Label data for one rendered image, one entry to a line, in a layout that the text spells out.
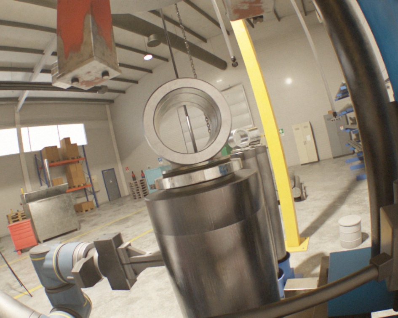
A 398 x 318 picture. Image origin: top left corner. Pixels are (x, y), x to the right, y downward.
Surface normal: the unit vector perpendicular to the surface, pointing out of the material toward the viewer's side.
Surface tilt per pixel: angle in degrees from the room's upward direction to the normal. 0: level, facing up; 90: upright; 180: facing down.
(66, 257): 48
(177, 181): 90
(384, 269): 90
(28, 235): 90
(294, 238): 90
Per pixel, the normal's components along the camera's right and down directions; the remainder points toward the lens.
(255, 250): 0.55, -0.12
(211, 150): 0.09, -0.01
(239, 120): -0.50, 0.14
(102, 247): -0.16, 0.05
